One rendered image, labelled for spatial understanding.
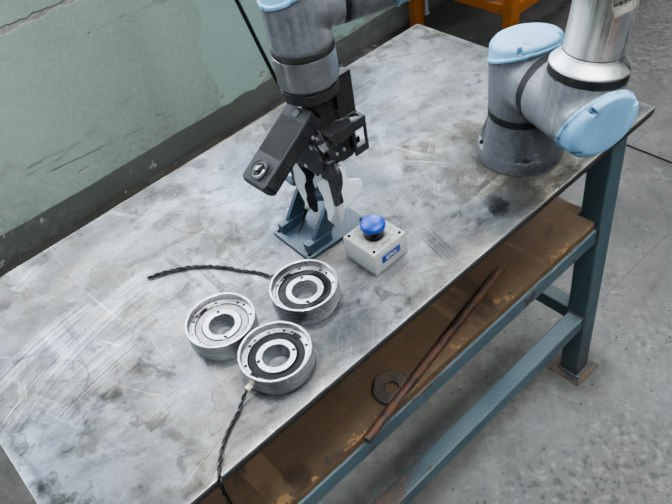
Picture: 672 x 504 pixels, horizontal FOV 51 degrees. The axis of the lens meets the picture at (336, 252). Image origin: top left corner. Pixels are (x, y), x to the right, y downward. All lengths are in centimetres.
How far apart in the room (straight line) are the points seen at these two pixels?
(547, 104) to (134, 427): 75
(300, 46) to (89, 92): 185
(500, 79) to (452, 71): 38
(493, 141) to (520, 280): 31
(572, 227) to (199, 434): 90
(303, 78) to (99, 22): 178
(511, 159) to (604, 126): 21
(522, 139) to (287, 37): 56
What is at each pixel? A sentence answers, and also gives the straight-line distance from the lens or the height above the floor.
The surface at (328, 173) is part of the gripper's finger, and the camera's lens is 88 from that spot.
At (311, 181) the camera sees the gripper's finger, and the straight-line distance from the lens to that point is 96.
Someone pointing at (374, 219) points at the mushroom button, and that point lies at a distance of 108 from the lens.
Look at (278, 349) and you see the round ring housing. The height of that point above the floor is 82.
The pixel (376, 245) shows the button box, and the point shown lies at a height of 85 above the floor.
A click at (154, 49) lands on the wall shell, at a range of 268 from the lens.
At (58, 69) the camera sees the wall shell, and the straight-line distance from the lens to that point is 254.
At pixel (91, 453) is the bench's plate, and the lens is 103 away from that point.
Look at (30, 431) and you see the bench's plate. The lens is 110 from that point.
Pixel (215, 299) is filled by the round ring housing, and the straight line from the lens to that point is 108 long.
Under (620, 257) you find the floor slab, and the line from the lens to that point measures 228.
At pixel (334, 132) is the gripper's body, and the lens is 88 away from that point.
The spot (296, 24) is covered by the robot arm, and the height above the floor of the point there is 125.
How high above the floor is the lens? 160
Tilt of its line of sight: 44 degrees down
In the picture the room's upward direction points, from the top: 11 degrees counter-clockwise
